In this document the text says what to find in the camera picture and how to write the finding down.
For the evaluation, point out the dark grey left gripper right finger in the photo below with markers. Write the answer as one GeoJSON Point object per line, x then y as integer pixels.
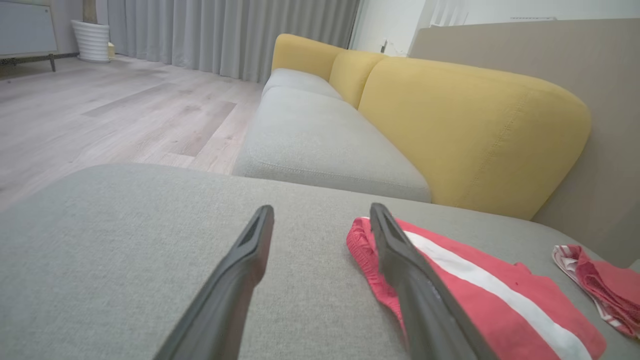
{"type": "Point", "coordinates": [420, 300]}

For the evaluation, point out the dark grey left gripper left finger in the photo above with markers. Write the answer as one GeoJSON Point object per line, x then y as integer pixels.
{"type": "Point", "coordinates": [225, 300]}

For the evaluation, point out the red shorts with white stripe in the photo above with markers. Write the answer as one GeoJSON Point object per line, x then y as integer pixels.
{"type": "Point", "coordinates": [500, 310]}

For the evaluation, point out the red white basketball jersey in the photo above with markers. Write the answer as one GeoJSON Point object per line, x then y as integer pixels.
{"type": "Point", "coordinates": [610, 285]}

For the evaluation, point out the large grey sofa chaise cushion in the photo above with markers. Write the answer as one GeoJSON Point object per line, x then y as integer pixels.
{"type": "Point", "coordinates": [125, 250]}

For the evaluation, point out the large yellow sofa back cushion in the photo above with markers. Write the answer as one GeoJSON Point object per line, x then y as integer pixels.
{"type": "Point", "coordinates": [475, 135]}

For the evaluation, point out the grey sofa seat cushion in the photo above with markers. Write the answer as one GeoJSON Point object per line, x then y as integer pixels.
{"type": "Point", "coordinates": [320, 140]}
{"type": "Point", "coordinates": [300, 80]}

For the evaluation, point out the small yellow sofa back cushion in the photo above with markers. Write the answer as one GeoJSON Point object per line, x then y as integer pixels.
{"type": "Point", "coordinates": [352, 75]}
{"type": "Point", "coordinates": [302, 52]}

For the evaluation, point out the grey pleated curtain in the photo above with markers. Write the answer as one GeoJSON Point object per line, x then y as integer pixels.
{"type": "Point", "coordinates": [225, 35]}

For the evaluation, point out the small gold object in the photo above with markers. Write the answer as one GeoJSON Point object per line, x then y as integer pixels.
{"type": "Point", "coordinates": [111, 51]}

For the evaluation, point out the white slatted radiator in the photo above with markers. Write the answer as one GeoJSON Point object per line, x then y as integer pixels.
{"type": "Point", "coordinates": [450, 12]}

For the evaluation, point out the white ribbed plant pot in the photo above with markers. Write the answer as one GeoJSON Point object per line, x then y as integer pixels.
{"type": "Point", "coordinates": [91, 42]}

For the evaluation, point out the white mint tv cabinet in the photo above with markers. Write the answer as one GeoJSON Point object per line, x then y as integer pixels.
{"type": "Point", "coordinates": [25, 32]}

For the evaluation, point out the white wall outlet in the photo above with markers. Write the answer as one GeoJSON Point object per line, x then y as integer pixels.
{"type": "Point", "coordinates": [383, 47]}

